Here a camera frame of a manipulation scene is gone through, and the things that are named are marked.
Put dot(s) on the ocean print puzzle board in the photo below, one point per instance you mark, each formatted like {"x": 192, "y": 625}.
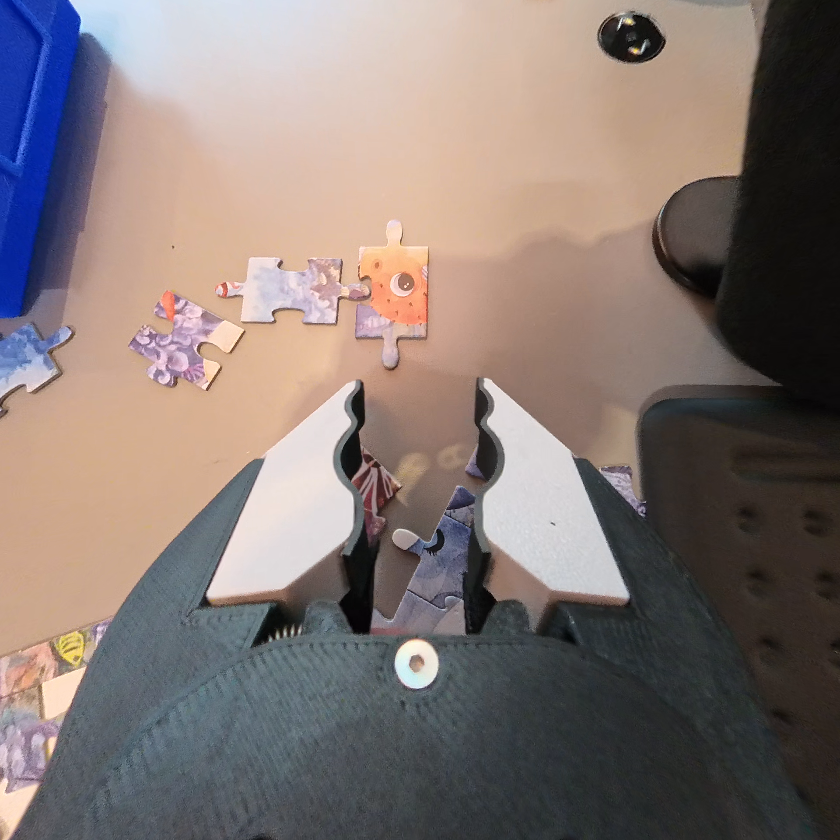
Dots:
{"x": 26, "y": 669}

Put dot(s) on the black perforated pad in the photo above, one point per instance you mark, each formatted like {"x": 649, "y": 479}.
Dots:
{"x": 754, "y": 525}

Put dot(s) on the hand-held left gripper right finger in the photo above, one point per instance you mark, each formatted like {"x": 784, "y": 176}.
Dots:
{"x": 551, "y": 525}

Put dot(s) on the few scattered puzzle pieces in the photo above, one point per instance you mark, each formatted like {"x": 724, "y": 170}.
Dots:
{"x": 289, "y": 289}

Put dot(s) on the black round disc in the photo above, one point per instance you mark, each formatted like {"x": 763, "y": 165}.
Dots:
{"x": 689, "y": 236}

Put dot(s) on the black round desk grommet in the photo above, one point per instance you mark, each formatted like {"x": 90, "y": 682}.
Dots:
{"x": 630, "y": 36}

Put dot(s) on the blue plastic storage bin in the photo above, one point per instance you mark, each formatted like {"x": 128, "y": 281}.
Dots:
{"x": 33, "y": 131}

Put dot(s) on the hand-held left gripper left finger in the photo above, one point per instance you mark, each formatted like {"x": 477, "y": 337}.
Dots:
{"x": 289, "y": 525}

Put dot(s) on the pile of loose puzzle pieces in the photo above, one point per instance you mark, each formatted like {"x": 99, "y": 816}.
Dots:
{"x": 377, "y": 485}

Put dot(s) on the orange pufferfish puzzle piece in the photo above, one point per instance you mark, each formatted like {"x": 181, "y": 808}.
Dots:
{"x": 394, "y": 295}

